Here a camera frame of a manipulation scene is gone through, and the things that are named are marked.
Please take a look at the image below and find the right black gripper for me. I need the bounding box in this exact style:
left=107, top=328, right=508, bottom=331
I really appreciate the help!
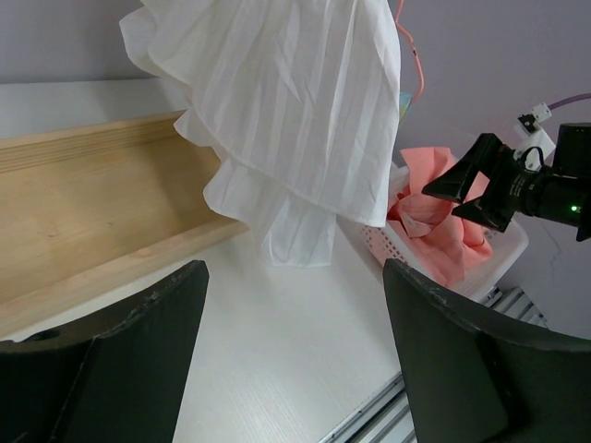
left=422, top=133, right=536, bottom=233

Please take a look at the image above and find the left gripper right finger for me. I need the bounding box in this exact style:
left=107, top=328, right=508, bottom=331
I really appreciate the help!
left=382, top=259, right=590, bottom=442

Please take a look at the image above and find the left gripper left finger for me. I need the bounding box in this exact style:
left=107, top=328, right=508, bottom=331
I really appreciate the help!
left=1, top=260, right=209, bottom=442

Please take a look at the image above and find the white pleated skirt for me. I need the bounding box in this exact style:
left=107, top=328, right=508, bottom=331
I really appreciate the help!
left=120, top=0, right=401, bottom=268

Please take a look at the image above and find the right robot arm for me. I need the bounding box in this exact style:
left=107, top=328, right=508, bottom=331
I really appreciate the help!
left=422, top=123, right=590, bottom=242

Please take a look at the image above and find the pink cloth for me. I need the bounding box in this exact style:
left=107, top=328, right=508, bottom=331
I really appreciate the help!
left=387, top=147, right=493, bottom=287

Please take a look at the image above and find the white plastic basket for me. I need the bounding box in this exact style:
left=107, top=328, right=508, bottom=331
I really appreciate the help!
left=353, top=159, right=530, bottom=304

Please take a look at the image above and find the colourful floral patterned garment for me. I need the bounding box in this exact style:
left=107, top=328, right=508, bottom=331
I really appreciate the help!
left=399, top=92, right=414, bottom=123

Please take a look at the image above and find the wooden clothes rack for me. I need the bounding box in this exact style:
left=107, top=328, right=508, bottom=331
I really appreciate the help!
left=1, top=112, right=245, bottom=336

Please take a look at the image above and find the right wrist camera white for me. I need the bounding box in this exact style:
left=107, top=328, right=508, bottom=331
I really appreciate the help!
left=514, top=102, right=556, bottom=171

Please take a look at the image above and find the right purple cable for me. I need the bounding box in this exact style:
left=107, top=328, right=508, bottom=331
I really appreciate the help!
left=549, top=91, right=591, bottom=112

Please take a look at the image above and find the pink wire hanger right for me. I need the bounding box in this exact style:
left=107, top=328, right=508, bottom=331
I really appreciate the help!
left=393, top=0, right=425, bottom=105

